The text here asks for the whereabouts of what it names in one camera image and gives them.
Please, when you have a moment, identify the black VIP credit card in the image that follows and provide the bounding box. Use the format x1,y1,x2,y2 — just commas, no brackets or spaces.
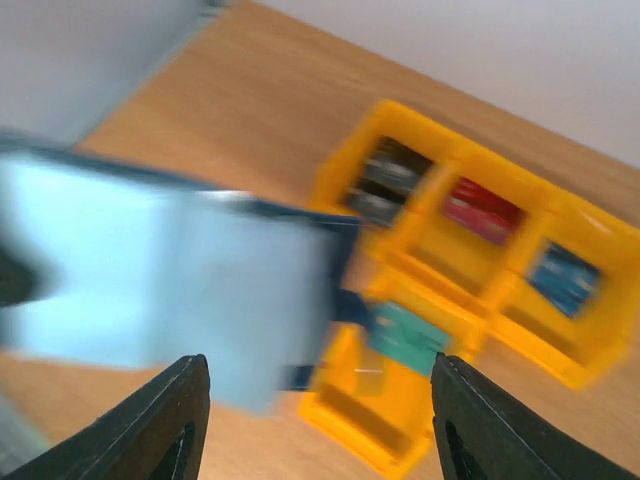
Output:
344,180,406,228

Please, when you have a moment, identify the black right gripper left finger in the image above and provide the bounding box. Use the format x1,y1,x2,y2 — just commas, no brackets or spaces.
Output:
6,354,210,479

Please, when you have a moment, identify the orange bin back middle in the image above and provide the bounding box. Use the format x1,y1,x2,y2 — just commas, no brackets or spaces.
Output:
389,145,558,310

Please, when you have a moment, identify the red credit card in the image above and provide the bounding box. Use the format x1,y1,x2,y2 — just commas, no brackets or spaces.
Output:
442,177,525,246

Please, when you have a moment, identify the orange bin front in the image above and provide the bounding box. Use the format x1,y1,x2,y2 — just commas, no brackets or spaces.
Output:
296,279,486,477

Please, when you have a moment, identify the orange bin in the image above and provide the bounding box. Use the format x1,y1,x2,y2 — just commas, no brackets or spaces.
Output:
389,145,558,310
296,279,486,477
492,194,639,389
309,99,462,260

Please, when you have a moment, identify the black credit card in bin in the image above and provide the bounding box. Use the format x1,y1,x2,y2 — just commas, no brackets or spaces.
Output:
363,137,434,193

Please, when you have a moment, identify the orange bin back right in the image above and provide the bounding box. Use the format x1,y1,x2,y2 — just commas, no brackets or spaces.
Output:
492,194,639,389

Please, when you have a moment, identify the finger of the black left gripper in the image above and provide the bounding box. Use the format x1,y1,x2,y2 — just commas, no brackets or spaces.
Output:
0,244,45,308

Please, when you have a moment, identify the orange bin back left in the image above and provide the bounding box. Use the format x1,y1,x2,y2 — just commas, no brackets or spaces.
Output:
309,99,462,260

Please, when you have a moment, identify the teal credit card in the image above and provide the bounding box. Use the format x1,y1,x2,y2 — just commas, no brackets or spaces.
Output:
368,302,452,377

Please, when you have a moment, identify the blue credit card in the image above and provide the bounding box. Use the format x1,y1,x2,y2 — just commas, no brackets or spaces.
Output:
527,242,602,319

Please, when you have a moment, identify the blue card holder wallet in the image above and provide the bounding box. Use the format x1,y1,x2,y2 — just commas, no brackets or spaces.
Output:
1,138,373,414

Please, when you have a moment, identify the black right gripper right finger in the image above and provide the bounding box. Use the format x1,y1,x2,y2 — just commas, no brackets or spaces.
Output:
431,353,635,480

